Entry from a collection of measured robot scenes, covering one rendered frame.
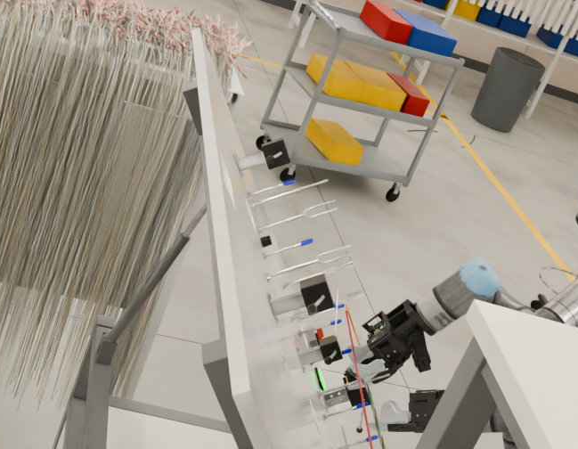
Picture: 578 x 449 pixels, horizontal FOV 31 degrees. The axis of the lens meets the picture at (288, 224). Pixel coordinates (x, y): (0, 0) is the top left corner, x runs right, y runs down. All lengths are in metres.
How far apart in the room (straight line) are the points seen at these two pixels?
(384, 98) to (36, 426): 3.33
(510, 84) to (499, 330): 8.18
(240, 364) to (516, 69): 8.07
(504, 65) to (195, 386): 5.59
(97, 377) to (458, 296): 0.73
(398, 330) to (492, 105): 7.16
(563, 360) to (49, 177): 1.86
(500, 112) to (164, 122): 6.76
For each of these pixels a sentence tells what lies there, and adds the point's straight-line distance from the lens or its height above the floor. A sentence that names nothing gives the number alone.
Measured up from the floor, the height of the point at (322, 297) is 1.55.
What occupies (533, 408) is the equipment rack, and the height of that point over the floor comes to 1.85.
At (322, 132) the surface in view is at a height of 0.28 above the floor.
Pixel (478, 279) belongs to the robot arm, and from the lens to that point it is 1.98.
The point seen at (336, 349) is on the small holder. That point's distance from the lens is 1.78.
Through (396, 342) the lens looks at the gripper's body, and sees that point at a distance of 2.02.
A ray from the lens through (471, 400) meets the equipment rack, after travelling 0.94.
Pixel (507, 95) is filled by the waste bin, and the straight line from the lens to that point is 9.08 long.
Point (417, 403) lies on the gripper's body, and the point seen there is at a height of 1.16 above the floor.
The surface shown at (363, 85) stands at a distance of 6.10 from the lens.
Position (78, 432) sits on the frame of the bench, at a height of 0.80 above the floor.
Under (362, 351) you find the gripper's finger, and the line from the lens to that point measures 2.10.
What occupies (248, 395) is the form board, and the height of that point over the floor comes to 1.67.
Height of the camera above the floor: 2.21
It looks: 23 degrees down
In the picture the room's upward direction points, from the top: 22 degrees clockwise
